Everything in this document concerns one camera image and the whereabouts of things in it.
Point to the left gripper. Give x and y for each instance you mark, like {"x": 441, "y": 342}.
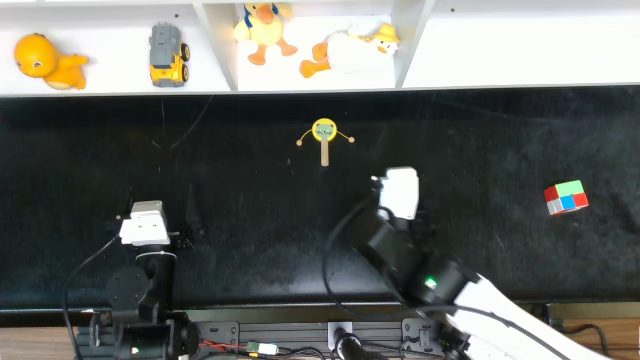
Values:
{"x": 181, "y": 239}

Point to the grey and yellow toy truck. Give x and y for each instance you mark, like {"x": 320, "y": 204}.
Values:
{"x": 167, "y": 55}

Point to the yellow rubber duck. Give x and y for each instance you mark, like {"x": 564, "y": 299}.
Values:
{"x": 40, "y": 57}

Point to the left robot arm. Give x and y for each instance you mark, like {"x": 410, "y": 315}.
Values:
{"x": 127, "y": 290}

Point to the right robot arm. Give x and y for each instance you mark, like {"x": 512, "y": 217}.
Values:
{"x": 490, "y": 305}

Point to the yellow rattle drum toy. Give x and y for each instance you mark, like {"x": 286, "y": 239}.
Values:
{"x": 324, "y": 130}

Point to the white plush duck yellow hat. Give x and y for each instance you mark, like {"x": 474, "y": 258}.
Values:
{"x": 355, "y": 52}

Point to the white shelf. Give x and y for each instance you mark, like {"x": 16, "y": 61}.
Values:
{"x": 500, "y": 55}

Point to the many-coloured puzzle cube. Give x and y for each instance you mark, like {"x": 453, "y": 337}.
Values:
{"x": 565, "y": 197}

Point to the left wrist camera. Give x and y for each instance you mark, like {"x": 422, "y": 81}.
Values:
{"x": 145, "y": 225}

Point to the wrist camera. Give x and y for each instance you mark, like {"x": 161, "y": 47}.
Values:
{"x": 400, "y": 192}
{"x": 145, "y": 225}

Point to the mounting rail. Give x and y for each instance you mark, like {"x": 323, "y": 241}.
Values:
{"x": 300, "y": 335}

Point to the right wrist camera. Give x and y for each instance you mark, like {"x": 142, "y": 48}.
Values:
{"x": 400, "y": 192}

